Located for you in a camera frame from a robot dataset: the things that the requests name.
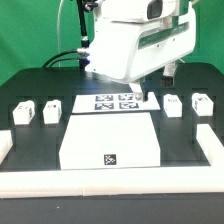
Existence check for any white marker sheet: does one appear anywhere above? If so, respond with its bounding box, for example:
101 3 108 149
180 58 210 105
72 92 160 114

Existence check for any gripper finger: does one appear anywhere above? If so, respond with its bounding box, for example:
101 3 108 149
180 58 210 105
162 62 176 87
129 82 147 102

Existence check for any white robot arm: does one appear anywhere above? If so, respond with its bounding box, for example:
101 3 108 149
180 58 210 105
85 0 196 100

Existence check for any white thin cable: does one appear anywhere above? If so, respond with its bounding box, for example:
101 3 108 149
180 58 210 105
56 0 66 68

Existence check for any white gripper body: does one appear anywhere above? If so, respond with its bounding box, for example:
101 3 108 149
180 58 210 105
85 7 196 83

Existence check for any black cable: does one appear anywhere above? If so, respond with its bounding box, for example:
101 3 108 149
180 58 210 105
42 49 88 69

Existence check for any white square tabletop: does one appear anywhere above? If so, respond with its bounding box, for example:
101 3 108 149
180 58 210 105
59 113 160 170

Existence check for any white front fence wall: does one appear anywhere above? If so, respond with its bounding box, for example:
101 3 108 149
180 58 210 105
0 166 224 198

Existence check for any white left fence block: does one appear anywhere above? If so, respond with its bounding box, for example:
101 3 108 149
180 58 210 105
0 130 13 164

